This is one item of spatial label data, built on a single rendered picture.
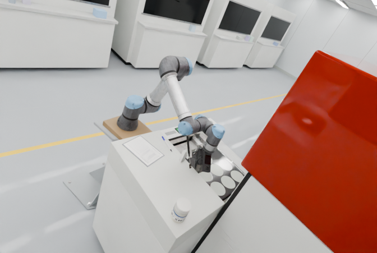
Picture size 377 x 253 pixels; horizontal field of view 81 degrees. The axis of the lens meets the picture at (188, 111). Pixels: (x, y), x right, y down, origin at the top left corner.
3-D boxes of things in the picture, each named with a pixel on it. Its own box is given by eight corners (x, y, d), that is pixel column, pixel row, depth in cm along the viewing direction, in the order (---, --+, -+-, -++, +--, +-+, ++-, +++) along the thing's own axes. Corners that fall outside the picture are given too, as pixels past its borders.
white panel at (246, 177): (277, 173, 181) (307, 137, 161) (216, 222, 124) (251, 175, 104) (275, 171, 182) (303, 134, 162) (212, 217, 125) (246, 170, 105)
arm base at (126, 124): (111, 122, 157) (115, 111, 152) (125, 115, 170) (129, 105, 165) (129, 134, 154) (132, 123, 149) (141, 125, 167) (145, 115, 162)
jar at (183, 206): (187, 219, 103) (194, 207, 98) (176, 226, 98) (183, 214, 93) (178, 206, 107) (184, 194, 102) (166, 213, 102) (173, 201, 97)
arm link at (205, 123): (192, 114, 125) (205, 126, 119) (204, 112, 133) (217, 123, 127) (187, 125, 128) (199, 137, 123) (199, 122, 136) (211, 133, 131)
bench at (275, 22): (272, 69, 858) (303, 17, 758) (248, 70, 732) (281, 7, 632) (251, 56, 913) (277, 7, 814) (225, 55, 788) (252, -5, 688)
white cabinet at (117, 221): (220, 236, 209) (263, 180, 168) (129, 316, 142) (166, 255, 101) (179, 184, 242) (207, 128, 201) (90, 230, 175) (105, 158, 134)
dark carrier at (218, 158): (249, 180, 151) (249, 179, 150) (218, 201, 127) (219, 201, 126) (214, 146, 168) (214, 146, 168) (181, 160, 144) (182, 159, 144)
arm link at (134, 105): (119, 109, 156) (124, 93, 149) (135, 107, 165) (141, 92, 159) (127, 120, 150) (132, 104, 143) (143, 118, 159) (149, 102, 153)
